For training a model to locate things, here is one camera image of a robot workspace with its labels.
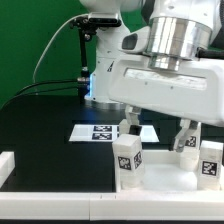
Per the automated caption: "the black camera stand pole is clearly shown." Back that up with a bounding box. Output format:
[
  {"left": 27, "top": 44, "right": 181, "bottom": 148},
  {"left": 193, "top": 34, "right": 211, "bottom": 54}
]
[{"left": 78, "top": 30, "right": 90, "bottom": 102}]

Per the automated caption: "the black cable upper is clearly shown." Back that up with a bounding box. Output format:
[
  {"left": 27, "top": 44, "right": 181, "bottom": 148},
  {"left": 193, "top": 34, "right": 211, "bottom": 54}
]
[{"left": 13, "top": 79, "right": 81, "bottom": 98}]

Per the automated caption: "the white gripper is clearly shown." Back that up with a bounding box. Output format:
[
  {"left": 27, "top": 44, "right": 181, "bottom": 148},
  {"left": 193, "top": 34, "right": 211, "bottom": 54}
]
[{"left": 108, "top": 25, "right": 224, "bottom": 153}]

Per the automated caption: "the white front fence bar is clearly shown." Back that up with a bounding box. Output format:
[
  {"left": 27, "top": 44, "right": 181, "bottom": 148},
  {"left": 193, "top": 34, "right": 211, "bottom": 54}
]
[{"left": 0, "top": 191, "right": 224, "bottom": 221}]

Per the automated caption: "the black cable lower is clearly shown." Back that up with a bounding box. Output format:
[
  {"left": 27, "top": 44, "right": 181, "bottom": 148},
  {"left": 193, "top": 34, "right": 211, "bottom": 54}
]
[{"left": 0, "top": 86, "right": 81, "bottom": 111}]

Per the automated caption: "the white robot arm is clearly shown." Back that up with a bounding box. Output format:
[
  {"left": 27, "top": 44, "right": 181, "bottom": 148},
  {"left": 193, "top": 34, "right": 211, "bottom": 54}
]
[{"left": 80, "top": 0, "right": 224, "bottom": 152}]

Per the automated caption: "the black camera on stand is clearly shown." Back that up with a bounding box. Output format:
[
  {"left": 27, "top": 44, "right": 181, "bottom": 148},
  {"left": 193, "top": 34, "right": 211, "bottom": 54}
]
[{"left": 69, "top": 12, "right": 121, "bottom": 32}]

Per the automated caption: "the white base tag plate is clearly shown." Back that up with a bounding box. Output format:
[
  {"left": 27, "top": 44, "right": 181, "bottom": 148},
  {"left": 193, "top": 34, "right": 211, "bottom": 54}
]
[{"left": 69, "top": 124, "right": 159, "bottom": 143}]

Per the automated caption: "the black cable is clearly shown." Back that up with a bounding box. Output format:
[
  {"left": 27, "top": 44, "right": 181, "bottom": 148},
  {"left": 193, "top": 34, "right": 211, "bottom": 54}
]
[
  {"left": 13, "top": 79, "right": 81, "bottom": 98},
  {"left": 0, "top": 86, "right": 81, "bottom": 111}
]

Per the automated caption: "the white side fence block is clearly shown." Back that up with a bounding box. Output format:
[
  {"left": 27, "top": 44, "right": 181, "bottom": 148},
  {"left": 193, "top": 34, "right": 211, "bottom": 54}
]
[{"left": 0, "top": 151, "right": 15, "bottom": 188}]

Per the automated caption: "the grey camera cable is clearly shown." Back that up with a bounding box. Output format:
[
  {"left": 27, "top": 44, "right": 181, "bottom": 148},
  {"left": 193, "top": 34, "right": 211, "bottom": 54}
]
[{"left": 32, "top": 13, "right": 88, "bottom": 84}]

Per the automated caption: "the white square table top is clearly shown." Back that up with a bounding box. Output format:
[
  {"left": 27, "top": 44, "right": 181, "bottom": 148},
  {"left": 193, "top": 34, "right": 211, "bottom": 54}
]
[{"left": 114, "top": 148, "right": 224, "bottom": 194}]

